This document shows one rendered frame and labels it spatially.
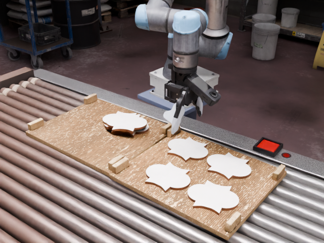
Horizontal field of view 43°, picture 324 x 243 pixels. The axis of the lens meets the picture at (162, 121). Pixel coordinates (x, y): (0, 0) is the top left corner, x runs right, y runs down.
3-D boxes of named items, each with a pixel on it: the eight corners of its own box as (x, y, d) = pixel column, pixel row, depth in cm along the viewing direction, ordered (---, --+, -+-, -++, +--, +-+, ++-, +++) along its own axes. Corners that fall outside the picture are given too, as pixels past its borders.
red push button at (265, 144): (263, 142, 142) (263, 139, 142) (279, 148, 139) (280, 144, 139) (255, 150, 138) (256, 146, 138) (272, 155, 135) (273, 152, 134)
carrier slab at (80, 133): (96, 101, 170) (96, 97, 169) (177, 131, 148) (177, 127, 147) (25, 135, 145) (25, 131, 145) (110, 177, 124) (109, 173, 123)
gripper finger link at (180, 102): (177, 119, 126) (187, 92, 126) (182, 120, 125) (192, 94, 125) (169, 115, 122) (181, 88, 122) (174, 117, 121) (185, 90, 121)
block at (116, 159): (120, 160, 129) (120, 153, 127) (125, 162, 128) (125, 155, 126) (107, 169, 125) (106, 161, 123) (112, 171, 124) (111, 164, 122)
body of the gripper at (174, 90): (178, 93, 133) (179, 58, 127) (200, 101, 128) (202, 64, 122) (163, 101, 127) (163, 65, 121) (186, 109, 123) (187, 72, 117)
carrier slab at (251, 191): (178, 132, 147) (178, 128, 147) (286, 175, 125) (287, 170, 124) (109, 178, 123) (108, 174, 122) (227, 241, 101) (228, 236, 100)
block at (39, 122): (41, 124, 150) (40, 117, 148) (45, 125, 149) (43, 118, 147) (28, 130, 145) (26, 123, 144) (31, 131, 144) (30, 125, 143)
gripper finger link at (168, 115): (160, 129, 128) (171, 101, 128) (176, 135, 124) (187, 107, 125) (155, 127, 125) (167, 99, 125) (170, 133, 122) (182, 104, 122)
